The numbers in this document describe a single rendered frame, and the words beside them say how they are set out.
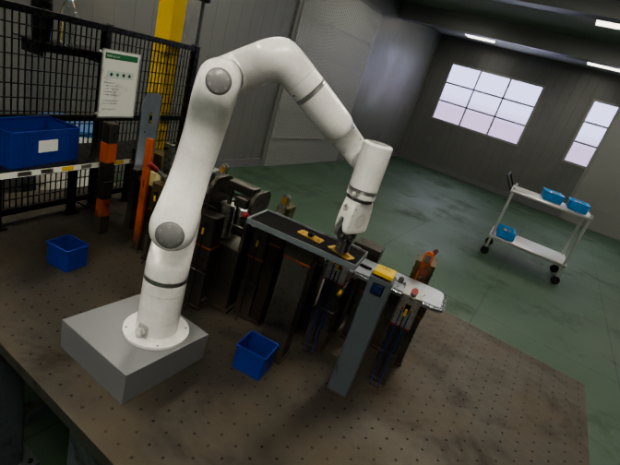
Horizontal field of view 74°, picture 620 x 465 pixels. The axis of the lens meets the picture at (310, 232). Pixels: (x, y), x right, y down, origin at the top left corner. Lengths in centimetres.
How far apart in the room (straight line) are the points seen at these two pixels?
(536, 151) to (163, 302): 1075
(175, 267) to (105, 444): 45
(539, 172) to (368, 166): 1045
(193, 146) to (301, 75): 31
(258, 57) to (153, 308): 72
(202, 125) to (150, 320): 57
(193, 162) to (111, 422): 68
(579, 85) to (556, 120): 83
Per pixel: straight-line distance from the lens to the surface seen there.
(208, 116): 103
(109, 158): 195
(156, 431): 123
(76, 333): 136
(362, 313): 128
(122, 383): 124
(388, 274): 123
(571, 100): 1151
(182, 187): 109
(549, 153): 1147
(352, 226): 118
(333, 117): 108
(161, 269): 119
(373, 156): 113
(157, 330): 130
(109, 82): 222
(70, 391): 133
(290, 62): 105
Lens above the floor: 164
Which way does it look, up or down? 21 degrees down
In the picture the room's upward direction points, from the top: 17 degrees clockwise
